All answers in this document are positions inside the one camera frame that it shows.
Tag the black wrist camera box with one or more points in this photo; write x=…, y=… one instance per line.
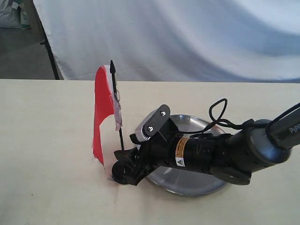
x=158, y=120

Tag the round black flag base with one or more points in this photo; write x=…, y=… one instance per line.
x=123, y=174

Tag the round steel plate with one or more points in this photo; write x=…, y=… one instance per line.
x=183, y=182

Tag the black backdrop stand pole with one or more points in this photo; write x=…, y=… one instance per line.
x=45, y=42

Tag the white backdrop cloth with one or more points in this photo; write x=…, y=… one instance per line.
x=175, y=40

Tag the red white flag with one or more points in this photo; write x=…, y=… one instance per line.
x=107, y=103

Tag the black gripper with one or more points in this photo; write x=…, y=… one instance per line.
x=201, y=153

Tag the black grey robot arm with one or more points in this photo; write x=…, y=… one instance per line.
x=230, y=152

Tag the white sack in background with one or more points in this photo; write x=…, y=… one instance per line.
x=13, y=14

